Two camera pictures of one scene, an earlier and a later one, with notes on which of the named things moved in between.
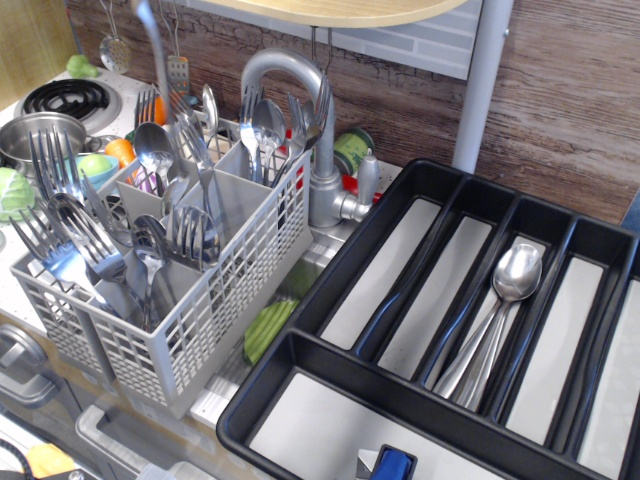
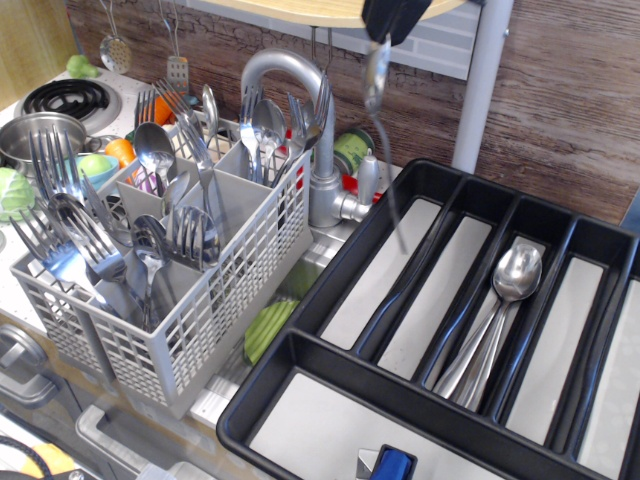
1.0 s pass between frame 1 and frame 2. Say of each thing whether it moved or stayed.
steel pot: stayed
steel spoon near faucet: stayed
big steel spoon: moved
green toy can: stayed
